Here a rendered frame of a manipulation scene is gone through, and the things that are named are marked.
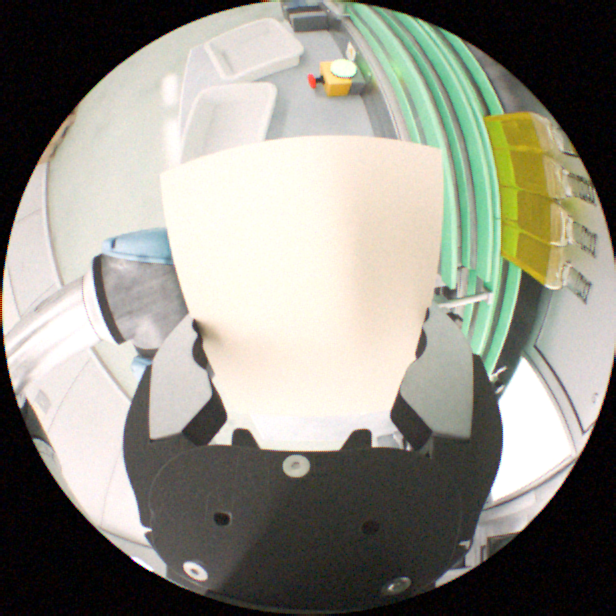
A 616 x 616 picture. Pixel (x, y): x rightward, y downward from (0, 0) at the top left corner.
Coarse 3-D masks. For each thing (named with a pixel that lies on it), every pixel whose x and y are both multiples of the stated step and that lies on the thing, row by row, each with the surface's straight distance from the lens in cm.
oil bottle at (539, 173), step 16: (496, 160) 36; (512, 160) 34; (528, 160) 32; (544, 160) 30; (512, 176) 34; (528, 176) 32; (544, 176) 30; (560, 176) 30; (544, 192) 31; (560, 192) 30
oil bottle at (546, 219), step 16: (512, 192) 35; (512, 208) 35; (528, 208) 33; (544, 208) 31; (560, 208) 30; (512, 224) 36; (528, 224) 33; (544, 224) 31; (560, 224) 30; (544, 240) 32; (560, 240) 30
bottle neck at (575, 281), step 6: (570, 270) 32; (576, 270) 32; (570, 276) 32; (576, 276) 31; (582, 276) 32; (564, 282) 32; (570, 282) 32; (576, 282) 31; (582, 282) 31; (588, 282) 31; (570, 288) 32; (576, 288) 31; (582, 288) 31; (588, 288) 31; (576, 294) 32; (582, 294) 31; (588, 294) 33; (582, 300) 32; (588, 300) 33
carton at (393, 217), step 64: (192, 192) 10; (256, 192) 9; (320, 192) 8; (384, 192) 9; (192, 256) 10; (256, 256) 9; (320, 256) 9; (384, 256) 9; (256, 320) 10; (320, 320) 10; (384, 320) 11; (256, 384) 14; (320, 384) 13; (384, 384) 14
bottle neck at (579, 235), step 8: (576, 224) 31; (576, 232) 30; (584, 232) 30; (592, 232) 30; (576, 240) 30; (584, 240) 30; (592, 240) 30; (584, 248) 30; (592, 248) 29; (592, 256) 30
